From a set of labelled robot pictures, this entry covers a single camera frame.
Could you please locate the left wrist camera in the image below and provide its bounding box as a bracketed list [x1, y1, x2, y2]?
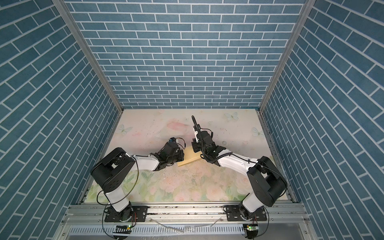
[169, 137, 178, 145]

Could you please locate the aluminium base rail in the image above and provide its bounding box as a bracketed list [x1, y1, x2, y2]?
[63, 201, 310, 225]

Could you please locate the right corner aluminium post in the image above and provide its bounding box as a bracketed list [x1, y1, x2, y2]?
[259, 0, 316, 113]

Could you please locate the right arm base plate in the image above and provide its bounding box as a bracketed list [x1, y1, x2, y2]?
[223, 204, 268, 222]

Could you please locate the corner aluminium post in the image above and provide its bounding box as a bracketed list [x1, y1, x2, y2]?
[52, 0, 124, 114]
[259, 0, 316, 113]

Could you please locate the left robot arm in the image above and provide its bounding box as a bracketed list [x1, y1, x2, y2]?
[91, 139, 184, 222]

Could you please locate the left corner aluminium post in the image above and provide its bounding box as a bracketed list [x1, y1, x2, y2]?
[52, 0, 124, 114]

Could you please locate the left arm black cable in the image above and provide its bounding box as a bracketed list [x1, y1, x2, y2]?
[95, 137, 187, 238]

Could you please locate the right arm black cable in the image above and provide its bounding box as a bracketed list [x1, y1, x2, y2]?
[191, 115, 288, 238]

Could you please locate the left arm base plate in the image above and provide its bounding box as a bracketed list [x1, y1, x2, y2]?
[104, 205, 149, 223]

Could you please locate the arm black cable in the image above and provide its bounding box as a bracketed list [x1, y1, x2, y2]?
[95, 137, 187, 238]
[191, 115, 288, 238]

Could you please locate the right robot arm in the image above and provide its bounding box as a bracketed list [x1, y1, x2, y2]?
[192, 130, 288, 220]

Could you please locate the yellow envelope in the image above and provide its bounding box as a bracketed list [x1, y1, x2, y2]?
[177, 146, 202, 167]

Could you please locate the white slotted cable duct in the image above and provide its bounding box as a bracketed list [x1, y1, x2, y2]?
[68, 224, 245, 237]

